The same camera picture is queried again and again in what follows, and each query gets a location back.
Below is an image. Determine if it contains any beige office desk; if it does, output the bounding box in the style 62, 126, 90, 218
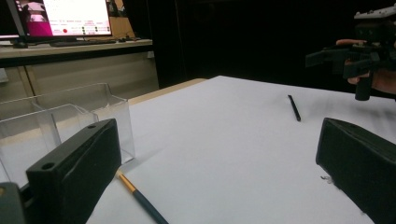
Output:
0, 38, 160, 105

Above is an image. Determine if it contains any blue pencil with gold band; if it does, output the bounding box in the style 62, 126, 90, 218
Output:
115, 170, 170, 224

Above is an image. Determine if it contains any black pen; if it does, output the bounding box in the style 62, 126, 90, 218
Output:
287, 94, 303, 122

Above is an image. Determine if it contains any dark computer monitor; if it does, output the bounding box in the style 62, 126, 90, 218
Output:
0, 0, 21, 40

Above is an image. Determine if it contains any brown cardboard box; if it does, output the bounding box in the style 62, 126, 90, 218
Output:
106, 0, 136, 39

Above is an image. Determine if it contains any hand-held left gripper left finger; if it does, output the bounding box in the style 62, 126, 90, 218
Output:
26, 118, 122, 224

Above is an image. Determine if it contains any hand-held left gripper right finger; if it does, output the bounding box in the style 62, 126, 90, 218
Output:
315, 117, 396, 224

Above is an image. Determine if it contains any clear acrylic divided container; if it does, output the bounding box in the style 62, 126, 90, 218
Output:
0, 82, 136, 189

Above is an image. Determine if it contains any lit computer monitor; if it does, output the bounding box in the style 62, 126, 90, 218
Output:
6, 0, 114, 43

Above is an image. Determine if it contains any black keyboard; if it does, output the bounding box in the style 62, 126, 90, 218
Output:
49, 38, 118, 48

